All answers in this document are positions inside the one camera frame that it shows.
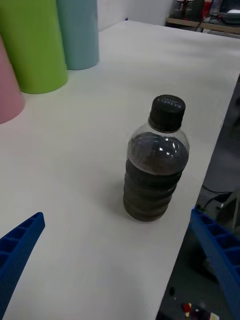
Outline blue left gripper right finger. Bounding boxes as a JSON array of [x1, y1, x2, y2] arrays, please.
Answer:
[[190, 207, 240, 320]]

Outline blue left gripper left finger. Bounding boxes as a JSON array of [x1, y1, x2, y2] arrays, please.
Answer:
[[0, 211, 46, 317]]

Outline dark drink bottle black cap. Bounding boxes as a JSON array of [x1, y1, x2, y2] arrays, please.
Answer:
[[122, 94, 191, 223]]

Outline pink plastic bin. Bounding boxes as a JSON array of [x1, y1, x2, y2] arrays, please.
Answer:
[[0, 33, 26, 125]]

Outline yellow-green plastic bin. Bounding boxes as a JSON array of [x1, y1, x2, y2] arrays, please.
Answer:
[[0, 0, 69, 95]]

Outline pale blue plastic bin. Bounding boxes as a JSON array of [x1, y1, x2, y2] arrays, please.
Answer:
[[56, 0, 100, 71]]

